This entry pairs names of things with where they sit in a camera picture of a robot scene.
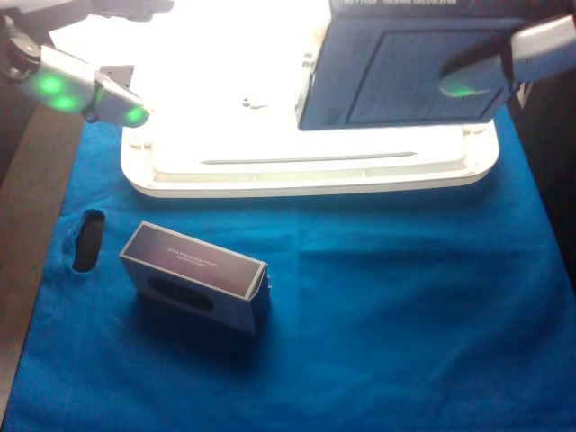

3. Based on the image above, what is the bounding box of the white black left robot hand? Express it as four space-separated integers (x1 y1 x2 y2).
15 42 152 131

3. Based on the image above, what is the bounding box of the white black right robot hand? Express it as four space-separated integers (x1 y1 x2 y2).
438 15 576 98

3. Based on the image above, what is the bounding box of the dark blue box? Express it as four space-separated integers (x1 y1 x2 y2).
296 0 541 132

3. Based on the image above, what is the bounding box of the maroon box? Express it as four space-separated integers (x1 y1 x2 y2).
118 220 273 337

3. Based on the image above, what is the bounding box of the white plastic tray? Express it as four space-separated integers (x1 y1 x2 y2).
120 8 501 199

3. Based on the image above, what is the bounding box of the blue cloth bag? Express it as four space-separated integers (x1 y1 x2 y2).
0 105 576 432

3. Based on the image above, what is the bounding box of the dark metal bracket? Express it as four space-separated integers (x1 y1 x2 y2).
98 65 136 91

